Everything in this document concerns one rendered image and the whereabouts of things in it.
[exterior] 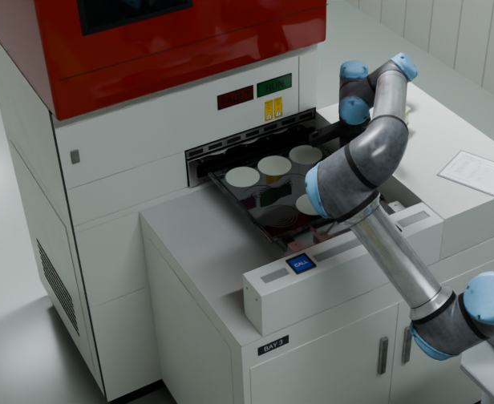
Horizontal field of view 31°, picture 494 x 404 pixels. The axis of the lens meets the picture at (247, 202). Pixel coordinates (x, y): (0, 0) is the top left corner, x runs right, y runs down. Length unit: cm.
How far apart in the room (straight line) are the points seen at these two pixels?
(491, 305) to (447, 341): 14
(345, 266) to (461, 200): 40
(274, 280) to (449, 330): 44
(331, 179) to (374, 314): 59
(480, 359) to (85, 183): 115
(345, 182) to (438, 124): 85
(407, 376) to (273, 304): 69
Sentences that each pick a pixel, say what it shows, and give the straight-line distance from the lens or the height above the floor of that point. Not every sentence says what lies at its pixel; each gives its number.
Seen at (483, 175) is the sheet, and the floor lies 97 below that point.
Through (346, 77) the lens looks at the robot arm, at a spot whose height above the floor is 125.
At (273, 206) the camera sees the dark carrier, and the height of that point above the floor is 90.
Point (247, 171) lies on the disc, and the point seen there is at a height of 90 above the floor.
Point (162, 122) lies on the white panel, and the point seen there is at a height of 109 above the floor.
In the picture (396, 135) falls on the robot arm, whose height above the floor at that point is 136.
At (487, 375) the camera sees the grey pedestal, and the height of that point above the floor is 82.
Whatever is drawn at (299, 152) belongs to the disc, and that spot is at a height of 90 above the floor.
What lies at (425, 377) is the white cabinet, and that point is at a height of 35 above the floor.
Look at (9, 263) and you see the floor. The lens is 385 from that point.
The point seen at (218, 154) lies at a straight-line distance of 266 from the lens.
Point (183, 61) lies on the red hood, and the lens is 240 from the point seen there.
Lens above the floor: 245
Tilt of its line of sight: 38 degrees down
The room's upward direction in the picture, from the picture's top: 2 degrees counter-clockwise
